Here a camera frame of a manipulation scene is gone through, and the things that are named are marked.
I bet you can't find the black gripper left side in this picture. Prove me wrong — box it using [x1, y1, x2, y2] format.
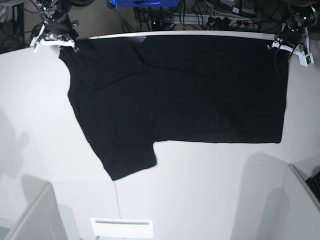
[267, 23, 309, 50]

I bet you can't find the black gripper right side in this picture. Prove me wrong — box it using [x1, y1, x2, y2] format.
[45, 14, 79, 53]

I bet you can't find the dark T-shirt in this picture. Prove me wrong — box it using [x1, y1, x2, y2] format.
[59, 35, 289, 181]

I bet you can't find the blue box at top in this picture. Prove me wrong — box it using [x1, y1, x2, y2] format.
[104, 0, 180, 8]

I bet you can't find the white power strip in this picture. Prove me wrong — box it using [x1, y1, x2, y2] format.
[169, 13, 262, 31]

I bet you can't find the black keyboard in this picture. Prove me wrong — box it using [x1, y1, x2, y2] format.
[306, 172, 320, 200]

